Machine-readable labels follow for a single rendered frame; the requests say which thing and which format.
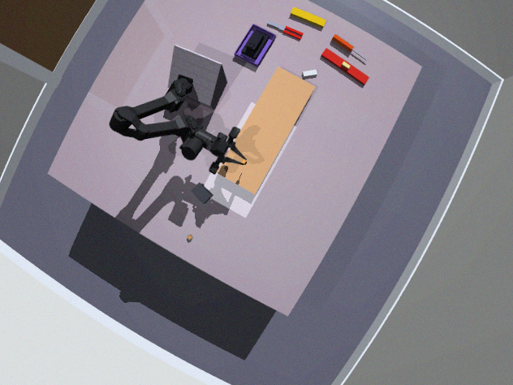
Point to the purple tray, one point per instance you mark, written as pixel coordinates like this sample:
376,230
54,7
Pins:
264,50

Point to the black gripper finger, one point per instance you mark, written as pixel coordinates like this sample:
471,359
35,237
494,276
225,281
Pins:
233,147
227,159

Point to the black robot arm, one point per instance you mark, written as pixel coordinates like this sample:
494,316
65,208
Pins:
192,136

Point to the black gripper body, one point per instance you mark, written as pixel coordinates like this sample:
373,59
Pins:
232,135

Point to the tan rectangular floor panel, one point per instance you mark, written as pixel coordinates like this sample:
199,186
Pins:
266,128

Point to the orange-handled awl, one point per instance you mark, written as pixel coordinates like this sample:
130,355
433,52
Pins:
344,44

